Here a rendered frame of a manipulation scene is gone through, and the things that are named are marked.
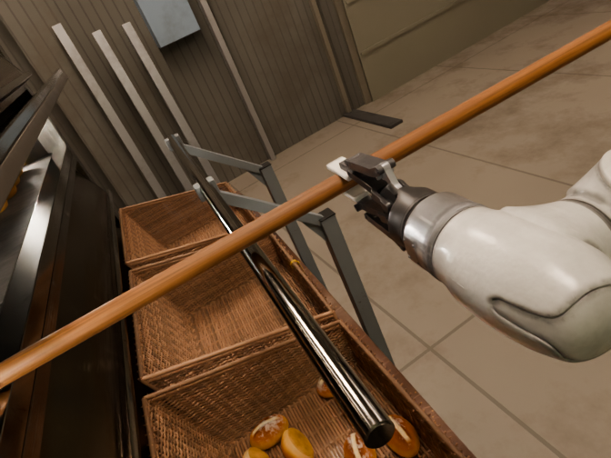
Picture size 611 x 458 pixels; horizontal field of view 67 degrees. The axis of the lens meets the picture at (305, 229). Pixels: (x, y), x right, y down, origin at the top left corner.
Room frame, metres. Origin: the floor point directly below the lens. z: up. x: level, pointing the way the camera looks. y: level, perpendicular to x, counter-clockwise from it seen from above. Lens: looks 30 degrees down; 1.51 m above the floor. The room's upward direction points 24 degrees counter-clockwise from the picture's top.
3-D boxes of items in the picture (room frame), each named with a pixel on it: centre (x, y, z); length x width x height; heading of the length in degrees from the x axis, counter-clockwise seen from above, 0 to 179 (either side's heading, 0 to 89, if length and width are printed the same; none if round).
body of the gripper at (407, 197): (0.47, -0.12, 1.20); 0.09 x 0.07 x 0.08; 12
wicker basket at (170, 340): (1.13, 0.30, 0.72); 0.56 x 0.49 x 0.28; 11
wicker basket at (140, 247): (1.73, 0.42, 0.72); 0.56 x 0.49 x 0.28; 11
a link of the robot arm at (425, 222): (0.40, -0.14, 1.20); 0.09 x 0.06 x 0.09; 102
